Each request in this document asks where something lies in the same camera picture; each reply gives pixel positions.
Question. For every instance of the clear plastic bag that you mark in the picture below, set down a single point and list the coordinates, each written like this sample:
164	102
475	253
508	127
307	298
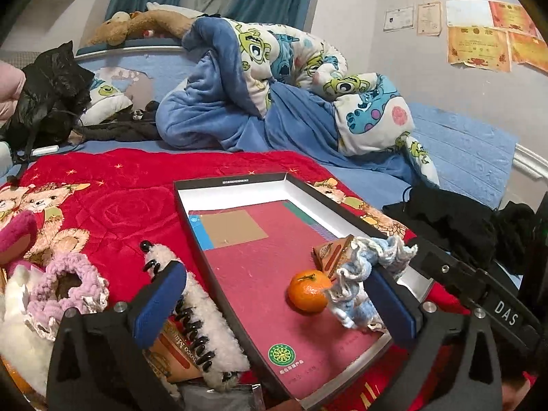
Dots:
222	398

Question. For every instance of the pink quilt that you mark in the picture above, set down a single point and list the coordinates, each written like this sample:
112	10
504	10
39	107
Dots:
8	94

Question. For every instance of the small monster print pillow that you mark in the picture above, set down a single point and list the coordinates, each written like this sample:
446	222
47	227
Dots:
107	100

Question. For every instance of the red orange certificate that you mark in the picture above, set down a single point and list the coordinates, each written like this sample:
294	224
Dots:
511	17

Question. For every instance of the blue white crochet scrunchie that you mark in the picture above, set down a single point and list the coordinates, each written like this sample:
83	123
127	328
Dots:
346	295

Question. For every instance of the cream crochet scrunchie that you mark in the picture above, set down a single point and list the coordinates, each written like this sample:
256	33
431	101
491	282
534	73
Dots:
385	252

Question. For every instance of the cream plush toy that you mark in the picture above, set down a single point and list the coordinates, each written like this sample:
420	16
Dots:
17	329

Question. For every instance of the small white certificate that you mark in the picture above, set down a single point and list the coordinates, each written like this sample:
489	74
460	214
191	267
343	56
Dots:
399	18

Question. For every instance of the blue monster print blanket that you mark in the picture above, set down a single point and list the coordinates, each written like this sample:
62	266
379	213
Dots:
205	107

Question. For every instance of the black clothing pile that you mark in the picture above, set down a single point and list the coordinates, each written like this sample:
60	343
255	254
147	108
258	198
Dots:
449	222

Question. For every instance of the black garment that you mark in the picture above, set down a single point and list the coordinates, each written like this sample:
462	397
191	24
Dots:
120	132

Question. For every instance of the pale pink certificate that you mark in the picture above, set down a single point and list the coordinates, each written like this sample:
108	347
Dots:
429	18

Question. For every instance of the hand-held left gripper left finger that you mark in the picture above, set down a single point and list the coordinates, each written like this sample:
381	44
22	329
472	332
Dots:
158	304

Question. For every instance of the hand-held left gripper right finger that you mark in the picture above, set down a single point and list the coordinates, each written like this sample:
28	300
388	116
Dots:
391	304

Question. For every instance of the blue bed headboard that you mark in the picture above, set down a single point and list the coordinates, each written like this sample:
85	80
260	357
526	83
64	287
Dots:
137	64

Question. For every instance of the brown teddy bear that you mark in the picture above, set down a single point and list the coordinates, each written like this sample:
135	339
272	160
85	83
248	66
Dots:
162	19

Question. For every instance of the white stick device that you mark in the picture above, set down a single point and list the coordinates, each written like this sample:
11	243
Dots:
45	150

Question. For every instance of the white paper sheet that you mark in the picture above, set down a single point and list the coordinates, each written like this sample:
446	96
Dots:
466	13

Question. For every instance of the white fuzzy hair clip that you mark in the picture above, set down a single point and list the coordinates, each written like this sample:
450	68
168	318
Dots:
214	329

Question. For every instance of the black cardboard box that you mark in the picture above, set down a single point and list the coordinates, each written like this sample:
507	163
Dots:
257	265

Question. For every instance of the orange snack packet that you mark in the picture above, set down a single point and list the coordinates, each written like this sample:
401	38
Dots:
336	252
171	355

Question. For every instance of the purple crochet scrunchie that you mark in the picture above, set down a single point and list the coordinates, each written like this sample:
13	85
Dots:
72	265

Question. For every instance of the black puffer jacket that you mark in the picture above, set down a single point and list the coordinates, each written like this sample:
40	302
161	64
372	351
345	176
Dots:
47	90

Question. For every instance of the magenta plush toy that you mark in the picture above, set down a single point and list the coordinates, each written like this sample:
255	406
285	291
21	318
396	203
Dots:
15	239

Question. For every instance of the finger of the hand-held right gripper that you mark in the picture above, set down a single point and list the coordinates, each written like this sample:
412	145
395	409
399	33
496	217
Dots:
445	268

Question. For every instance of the yellow certificate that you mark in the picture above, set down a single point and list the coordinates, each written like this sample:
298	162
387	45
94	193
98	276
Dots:
479	47
528	50

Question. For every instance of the red printed blanket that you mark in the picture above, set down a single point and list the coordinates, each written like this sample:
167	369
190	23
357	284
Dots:
128	205

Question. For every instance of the white soft toy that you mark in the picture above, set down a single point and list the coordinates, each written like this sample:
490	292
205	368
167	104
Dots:
171	8

